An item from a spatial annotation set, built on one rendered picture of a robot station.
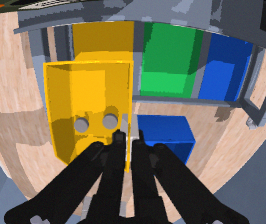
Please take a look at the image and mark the yellow bin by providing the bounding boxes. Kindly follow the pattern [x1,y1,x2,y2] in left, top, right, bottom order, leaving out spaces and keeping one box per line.
[43,60,133,172]

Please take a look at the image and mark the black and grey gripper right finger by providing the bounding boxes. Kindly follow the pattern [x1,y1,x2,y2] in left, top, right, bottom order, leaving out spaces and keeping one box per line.
[130,114,250,224]

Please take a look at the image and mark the blue bin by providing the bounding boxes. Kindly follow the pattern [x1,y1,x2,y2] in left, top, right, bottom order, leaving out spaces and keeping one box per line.
[137,114,196,165]

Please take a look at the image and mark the grey round disc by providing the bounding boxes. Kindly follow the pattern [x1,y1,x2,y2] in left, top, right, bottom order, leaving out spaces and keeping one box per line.
[74,117,89,133]
[102,113,118,130]

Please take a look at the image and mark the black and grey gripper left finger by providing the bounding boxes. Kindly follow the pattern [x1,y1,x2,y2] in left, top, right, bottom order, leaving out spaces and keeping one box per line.
[4,113,128,224]

